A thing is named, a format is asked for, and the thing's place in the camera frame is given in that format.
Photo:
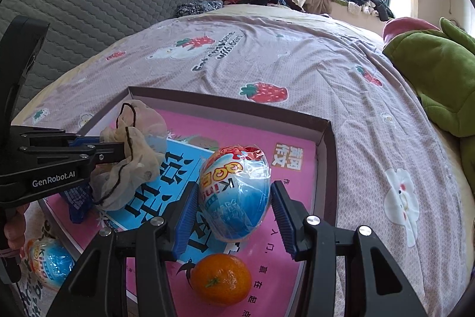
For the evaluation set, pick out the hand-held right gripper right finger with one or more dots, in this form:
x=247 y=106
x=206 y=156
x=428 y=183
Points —
x=285 y=224

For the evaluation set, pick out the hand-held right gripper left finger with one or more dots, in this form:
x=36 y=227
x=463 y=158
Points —
x=185 y=224

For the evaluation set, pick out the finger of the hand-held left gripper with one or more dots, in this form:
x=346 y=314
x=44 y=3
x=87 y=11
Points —
x=85 y=141
x=107 y=151

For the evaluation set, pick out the blue snack packet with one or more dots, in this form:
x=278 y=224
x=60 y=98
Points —
x=79 y=205

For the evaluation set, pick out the orange tangerine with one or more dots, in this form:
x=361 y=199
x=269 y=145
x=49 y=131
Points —
x=220 y=280

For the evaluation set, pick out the shallow grey cardboard box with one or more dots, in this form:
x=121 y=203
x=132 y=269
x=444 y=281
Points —
x=326 y=172

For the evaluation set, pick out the red blue toy egg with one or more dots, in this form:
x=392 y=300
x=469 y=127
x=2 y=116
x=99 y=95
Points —
x=52 y=261

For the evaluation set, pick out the person's left hand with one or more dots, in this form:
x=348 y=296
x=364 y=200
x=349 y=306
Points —
x=16 y=228

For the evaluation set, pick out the pink book with blue label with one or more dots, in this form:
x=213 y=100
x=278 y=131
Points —
x=289 y=198

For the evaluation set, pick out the dark patterned cloth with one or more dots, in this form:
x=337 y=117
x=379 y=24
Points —
x=200 y=7

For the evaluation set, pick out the green fleece blanket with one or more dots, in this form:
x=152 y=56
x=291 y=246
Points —
x=438 y=72

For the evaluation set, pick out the pink pillow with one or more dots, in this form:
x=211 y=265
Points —
x=404 y=28

